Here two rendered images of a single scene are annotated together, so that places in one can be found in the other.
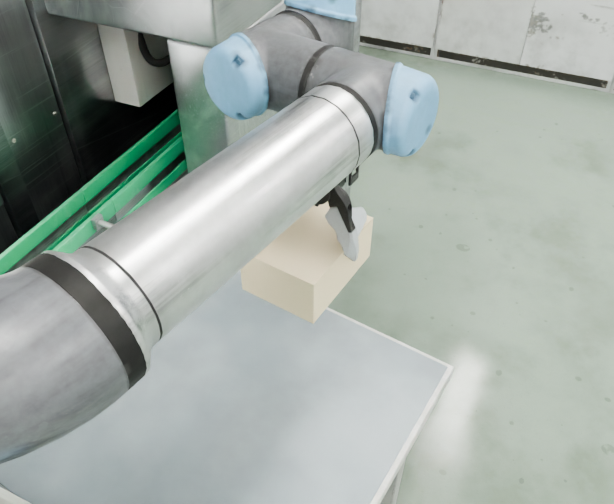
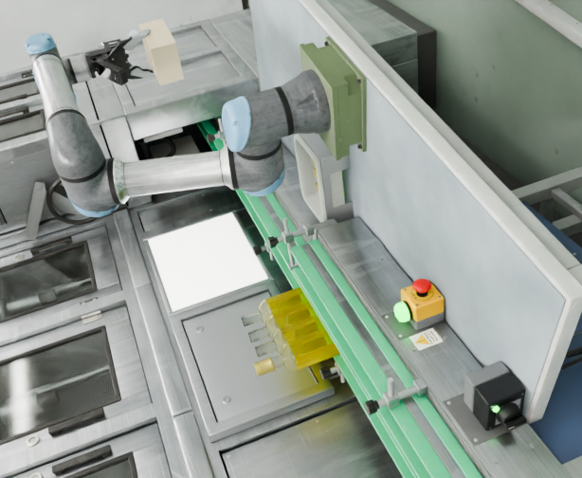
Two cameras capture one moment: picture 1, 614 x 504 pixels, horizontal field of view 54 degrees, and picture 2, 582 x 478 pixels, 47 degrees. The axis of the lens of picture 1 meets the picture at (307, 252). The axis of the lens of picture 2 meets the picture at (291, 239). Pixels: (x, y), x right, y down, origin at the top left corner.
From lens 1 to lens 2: 1.54 m
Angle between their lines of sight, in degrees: 34
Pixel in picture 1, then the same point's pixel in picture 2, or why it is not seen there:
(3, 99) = (189, 215)
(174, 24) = (123, 137)
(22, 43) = (165, 210)
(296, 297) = (165, 54)
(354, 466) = not seen: outside the picture
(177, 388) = not seen: hidden behind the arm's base
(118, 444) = not seen: hidden behind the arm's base
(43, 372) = (53, 129)
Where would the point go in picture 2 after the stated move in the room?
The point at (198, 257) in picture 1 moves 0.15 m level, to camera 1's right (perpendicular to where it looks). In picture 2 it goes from (49, 101) to (27, 39)
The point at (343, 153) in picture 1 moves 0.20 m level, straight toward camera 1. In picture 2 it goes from (42, 65) to (36, 65)
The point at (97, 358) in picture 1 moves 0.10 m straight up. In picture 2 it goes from (54, 119) to (10, 131)
